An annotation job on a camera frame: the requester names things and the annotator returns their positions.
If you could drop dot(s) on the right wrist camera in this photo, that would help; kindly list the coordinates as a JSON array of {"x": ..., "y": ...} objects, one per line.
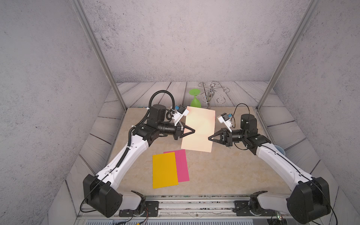
[{"x": 226, "y": 119}]

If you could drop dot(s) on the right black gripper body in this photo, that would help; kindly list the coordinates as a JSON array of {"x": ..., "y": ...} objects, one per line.
[{"x": 236, "y": 137}]

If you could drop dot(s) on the aluminium front rail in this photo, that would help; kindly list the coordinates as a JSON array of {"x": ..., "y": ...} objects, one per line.
[{"x": 188, "y": 210}]

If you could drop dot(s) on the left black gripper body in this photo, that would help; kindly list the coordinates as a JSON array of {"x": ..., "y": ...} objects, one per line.
[{"x": 166, "y": 128}]

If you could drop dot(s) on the silver metal hanger stand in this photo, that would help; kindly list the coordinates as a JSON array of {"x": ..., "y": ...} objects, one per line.
[{"x": 212, "y": 92}]

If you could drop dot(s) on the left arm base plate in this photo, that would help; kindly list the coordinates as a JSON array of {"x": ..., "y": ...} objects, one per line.
[{"x": 145, "y": 209}]

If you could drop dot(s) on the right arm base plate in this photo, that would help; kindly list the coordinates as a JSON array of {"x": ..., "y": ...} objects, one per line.
[{"x": 242, "y": 208}]

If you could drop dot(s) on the magenta paper sheet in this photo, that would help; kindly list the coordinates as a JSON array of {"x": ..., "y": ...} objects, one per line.
[{"x": 181, "y": 164}]

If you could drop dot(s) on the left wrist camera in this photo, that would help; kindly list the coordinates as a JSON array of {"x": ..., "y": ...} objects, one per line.
[{"x": 180, "y": 111}]

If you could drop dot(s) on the aluminium frame post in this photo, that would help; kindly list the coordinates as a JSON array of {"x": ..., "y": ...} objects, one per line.
[
  {"x": 97, "y": 50},
  {"x": 309, "y": 13}
]

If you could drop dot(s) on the right aluminium frame post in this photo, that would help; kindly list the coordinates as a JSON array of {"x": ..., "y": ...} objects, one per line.
[{"x": 309, "y": 13}]

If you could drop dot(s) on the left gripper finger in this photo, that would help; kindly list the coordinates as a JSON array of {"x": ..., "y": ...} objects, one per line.
[
  {"x": 187, "y": 134},
  {"x": 188, "y": 130}
]

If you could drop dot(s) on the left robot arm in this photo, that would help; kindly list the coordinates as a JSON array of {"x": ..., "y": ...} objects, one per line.
[{"x": 100, "y": 190}]

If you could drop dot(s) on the salmon pink paper sheet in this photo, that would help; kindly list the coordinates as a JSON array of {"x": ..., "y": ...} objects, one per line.
[{"x": 203, "y": 122}]

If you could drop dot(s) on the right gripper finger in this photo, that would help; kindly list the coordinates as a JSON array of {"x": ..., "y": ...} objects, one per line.
[
  {"x": 217, "y": 136},
  {"x": 219, "y": 141}
]

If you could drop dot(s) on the green plastic wine glass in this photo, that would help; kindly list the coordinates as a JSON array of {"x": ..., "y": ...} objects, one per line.
[{"x": 195, "y": 101}]

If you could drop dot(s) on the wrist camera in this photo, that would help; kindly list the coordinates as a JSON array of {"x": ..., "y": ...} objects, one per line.
[
  {"x": 180, "y": 111},
  {"x": 226, "y": 119}
]

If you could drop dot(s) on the yellow paper sheet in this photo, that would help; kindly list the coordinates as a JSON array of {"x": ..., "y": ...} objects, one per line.
[{"x": 164, "y": 170}]

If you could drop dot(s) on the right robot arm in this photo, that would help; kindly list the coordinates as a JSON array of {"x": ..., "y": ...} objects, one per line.
[{"x": 309, "y": 198}]

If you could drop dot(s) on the light blue cup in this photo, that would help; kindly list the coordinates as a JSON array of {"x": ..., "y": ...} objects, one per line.
[{"x": 280, "y": 150}]

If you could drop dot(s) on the left aluminium frame post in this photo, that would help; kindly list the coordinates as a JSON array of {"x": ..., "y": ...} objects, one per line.
[{"x": 97, "y": 50}]

